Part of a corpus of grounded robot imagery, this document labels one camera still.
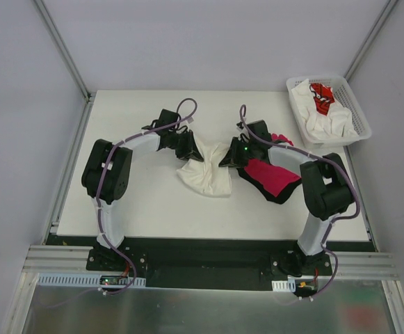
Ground cream white t shirt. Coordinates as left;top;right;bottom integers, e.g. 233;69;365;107
177;137;232;198

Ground pink t shirt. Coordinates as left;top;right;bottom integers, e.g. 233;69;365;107
245;132;302;196

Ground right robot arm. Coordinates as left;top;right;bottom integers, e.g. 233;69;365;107
219;120;358;277

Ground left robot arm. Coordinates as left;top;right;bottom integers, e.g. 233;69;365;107
81;109;204;271

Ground white shirts in basket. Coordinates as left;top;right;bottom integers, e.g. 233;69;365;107
291;79;358;140

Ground red printed white shirt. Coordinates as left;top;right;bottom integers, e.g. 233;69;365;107
309;83;335;116

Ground white plastic laundry basket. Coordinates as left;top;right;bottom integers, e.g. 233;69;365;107
286;75;371;149

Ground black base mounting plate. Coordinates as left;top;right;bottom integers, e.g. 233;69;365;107
86;237;332;291

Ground left aluminium corner post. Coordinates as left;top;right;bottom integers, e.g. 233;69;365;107
31;0;92;102

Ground aluminium corner post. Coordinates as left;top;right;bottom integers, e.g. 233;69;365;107
31;0;92;102
344;0;401;81

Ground white slotted cable duct right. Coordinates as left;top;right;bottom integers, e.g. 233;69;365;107
271;278;296;293

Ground white slotted cable duct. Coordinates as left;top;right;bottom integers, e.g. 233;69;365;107
38;273;146;289
271;278;296;293

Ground aluminium frame rail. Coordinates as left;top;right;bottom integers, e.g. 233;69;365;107
23;245;400;280

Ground white slotted cable duct left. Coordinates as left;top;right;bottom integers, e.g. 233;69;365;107
38;273;146;289

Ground right aluminium corner post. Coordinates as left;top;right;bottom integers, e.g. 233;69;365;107
344;0;401;81

